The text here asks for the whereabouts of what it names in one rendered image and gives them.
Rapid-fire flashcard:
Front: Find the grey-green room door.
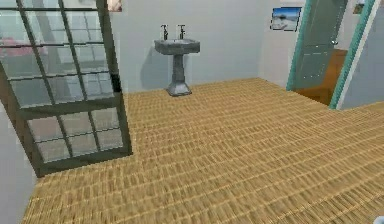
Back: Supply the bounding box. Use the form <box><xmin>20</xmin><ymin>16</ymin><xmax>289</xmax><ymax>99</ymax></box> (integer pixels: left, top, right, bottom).
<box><xmin>293</xmin><ymin>0</ymin><xmax>349</xmax><ymax>91</ymax></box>

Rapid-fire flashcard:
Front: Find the grey pedestal sink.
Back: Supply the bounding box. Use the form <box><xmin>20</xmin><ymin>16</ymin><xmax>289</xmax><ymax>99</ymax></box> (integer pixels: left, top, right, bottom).
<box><xmin>153</xmin><ymin>38</ymin><xmax>201</xmax><ymax>98</ymax></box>

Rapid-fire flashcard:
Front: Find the pink framed wall picture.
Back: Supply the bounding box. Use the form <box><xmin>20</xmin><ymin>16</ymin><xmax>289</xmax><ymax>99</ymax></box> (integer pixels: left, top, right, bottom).
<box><xmin>107</xmin><ymin>0</ymin><xmax>123</xmax><ymax>13</ymax></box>

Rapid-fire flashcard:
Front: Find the blue framed wall picture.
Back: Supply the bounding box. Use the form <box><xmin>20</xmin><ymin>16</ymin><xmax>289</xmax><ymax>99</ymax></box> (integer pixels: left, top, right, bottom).
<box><xmin>270</xmin><ymin>6</ymin><xmax>303</xmax><ymax>33</ymax></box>

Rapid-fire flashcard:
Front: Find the dark framed glass shower enclosure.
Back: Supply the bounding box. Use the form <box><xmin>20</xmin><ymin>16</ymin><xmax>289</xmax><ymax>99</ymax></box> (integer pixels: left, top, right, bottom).
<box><xmin>0</xmin><ymin>0</ymin><xmax>134</xmax><ymax>178</ymax></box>

